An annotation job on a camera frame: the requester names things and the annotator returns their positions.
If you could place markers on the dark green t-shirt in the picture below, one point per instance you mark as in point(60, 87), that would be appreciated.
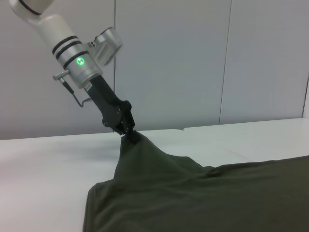
point(193, 198)

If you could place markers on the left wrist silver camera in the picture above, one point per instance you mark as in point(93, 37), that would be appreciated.
point(108, 43)

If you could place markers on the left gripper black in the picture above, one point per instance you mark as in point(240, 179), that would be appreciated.
point(108, 106)

